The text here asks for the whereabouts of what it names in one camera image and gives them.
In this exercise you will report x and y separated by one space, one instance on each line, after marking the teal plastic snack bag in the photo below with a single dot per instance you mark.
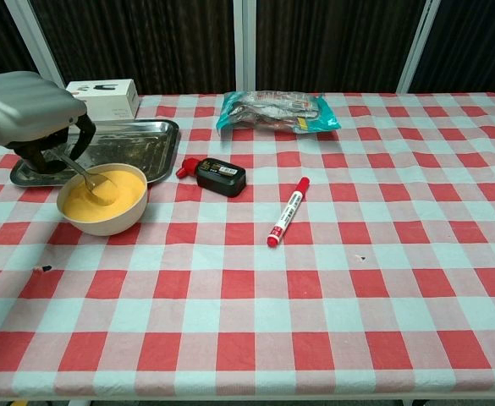
272 112

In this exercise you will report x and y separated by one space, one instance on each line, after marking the stainless steel rectangular tray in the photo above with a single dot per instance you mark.
145 144

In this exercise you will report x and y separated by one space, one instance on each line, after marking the grey screen frame post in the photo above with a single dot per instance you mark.
418 42
35 38
244 42

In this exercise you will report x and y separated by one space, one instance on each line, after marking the white bowl of yellow powder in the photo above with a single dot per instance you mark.
103 227

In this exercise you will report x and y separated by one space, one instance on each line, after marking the white cardboard product box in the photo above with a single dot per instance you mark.
111 101

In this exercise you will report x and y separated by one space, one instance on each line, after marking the metal spoon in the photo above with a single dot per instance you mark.
78 171

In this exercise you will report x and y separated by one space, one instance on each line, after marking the red white checkered tablecloth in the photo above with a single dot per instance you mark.
272 317

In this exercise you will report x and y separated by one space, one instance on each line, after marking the red whiteboard marker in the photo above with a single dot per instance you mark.
288 211

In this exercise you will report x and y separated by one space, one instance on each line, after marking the black ink bottle red cap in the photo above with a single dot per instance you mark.
221 177

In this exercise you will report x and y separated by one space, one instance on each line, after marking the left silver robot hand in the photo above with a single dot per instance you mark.
27 110

